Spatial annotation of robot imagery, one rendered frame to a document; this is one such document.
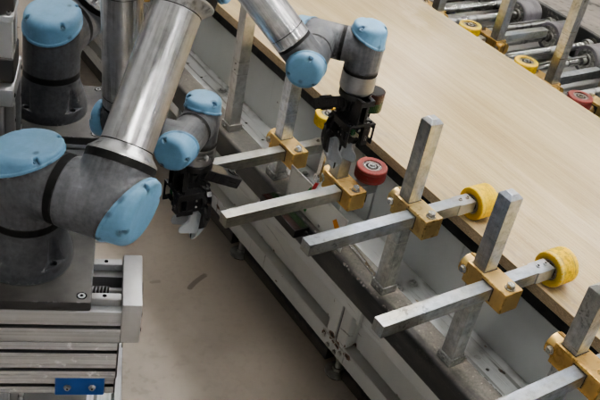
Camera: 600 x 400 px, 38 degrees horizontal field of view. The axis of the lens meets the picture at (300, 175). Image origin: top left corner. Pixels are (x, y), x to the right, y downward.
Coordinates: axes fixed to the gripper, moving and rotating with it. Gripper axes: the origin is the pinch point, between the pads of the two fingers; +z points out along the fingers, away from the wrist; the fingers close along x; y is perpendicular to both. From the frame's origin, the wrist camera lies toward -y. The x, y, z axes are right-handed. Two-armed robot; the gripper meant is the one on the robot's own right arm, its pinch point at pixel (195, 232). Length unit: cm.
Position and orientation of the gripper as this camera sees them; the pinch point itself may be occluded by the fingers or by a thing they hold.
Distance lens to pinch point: 194.6
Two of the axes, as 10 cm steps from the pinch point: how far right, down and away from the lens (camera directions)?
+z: -1.7, 8.2, 5.4
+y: -8.3, 1.8, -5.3
